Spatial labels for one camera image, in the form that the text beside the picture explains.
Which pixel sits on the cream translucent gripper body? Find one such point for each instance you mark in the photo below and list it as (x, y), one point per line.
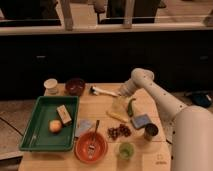
(119, 102)

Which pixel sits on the white handled dish brush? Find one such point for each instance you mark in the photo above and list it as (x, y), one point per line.
(97, 91)

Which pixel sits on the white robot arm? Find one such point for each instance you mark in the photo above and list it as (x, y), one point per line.
(192, 148)

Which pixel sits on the green chili pepper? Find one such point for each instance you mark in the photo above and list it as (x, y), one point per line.
(130, 111)

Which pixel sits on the dark red grape bunch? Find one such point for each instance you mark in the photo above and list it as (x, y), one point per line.
(121, 130)

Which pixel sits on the blue sponge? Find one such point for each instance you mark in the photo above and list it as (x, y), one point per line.
(140, 121)

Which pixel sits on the grey blue cloth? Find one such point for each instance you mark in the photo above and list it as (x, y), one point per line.
(83, 126)

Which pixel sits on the dark red bowl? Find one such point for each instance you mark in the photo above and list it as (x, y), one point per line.
(75, 86)

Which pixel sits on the green plastic cup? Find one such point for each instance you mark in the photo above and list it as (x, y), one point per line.
(125, 150)

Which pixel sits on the orange plastic bowl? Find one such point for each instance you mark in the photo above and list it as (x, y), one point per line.
(81, 148)

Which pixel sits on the metal spoon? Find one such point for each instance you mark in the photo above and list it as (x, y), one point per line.
(91, 147)

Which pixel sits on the tan wooden block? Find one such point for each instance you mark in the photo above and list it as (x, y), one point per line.
(64, 115)

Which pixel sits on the yellow round fruit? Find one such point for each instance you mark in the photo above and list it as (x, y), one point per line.
(55, 126)

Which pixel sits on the white ceramic cup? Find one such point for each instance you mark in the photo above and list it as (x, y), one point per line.
(51, 86)

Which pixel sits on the green plastic tray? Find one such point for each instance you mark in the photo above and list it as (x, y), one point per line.
(38, 136)

